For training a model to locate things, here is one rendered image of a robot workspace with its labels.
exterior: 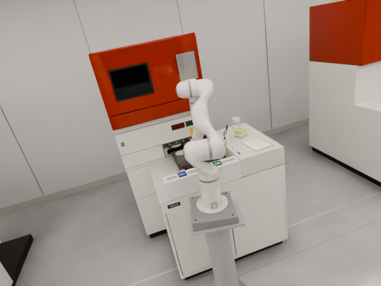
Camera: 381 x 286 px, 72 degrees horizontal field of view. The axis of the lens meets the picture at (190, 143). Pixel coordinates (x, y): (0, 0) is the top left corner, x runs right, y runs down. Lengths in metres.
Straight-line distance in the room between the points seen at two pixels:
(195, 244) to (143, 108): 1.13
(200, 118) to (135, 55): 0.85
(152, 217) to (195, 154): 1.38
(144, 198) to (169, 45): 1.36
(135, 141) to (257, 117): 2.52
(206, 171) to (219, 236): 0.45
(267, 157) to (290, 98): 2.70
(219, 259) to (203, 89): 1.06
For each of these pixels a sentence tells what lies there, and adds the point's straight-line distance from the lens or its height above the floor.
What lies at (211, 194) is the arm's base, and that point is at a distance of 1.52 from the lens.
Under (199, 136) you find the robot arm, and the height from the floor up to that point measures 1.12.
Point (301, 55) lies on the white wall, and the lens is 4.56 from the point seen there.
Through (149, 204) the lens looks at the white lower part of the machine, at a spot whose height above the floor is 0.43.
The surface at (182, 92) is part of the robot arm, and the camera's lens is 1.56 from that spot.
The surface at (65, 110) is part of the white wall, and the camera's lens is 3.77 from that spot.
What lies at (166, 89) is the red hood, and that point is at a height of 1.44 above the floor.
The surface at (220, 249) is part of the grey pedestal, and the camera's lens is 1.77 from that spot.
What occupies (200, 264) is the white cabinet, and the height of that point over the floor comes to 0.17.
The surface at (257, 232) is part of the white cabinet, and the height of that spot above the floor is 0.27.
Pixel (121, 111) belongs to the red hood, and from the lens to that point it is 2.14.
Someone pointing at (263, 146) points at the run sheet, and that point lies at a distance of 2.01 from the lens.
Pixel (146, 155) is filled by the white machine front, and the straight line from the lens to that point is 2.33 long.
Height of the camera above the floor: 1.86
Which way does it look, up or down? 23 degrees down
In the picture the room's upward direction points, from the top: 11 degrees counter-clockwise
